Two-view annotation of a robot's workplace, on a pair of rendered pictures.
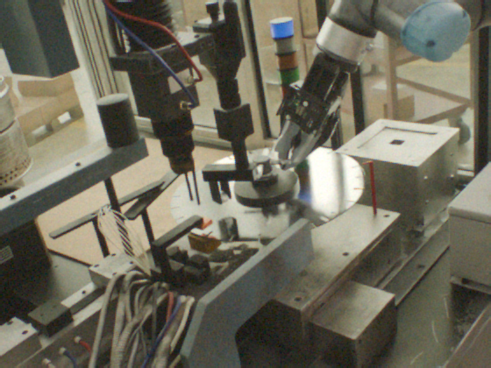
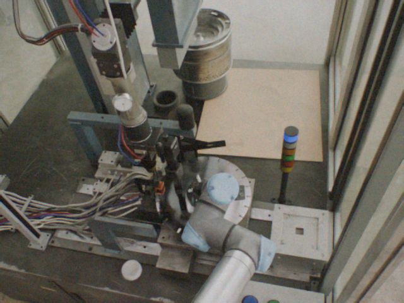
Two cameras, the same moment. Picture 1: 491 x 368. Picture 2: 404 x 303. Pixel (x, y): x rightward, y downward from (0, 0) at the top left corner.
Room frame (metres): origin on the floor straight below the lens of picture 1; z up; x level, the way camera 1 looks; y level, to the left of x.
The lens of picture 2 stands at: (0.62, -0.67, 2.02)
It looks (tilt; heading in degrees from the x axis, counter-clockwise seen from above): 51 degrees down; 64
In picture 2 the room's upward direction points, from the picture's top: 9 degrees counter-clockwise
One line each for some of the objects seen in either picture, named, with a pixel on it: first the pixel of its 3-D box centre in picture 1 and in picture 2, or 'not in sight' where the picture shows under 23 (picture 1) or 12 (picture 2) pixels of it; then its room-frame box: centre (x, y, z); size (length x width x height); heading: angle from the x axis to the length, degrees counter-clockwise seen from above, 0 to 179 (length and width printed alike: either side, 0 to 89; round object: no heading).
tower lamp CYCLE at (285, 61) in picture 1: (286, 59); (289, 147); (1.20, -0.13, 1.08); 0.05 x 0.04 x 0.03; 44
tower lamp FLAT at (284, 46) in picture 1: (284, 44); (290, 141); (1.20, -0.13, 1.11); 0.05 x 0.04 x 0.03; 44
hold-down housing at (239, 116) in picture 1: (224, 74); (170, 157); (0.85, 0.00, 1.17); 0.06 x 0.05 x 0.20; 125
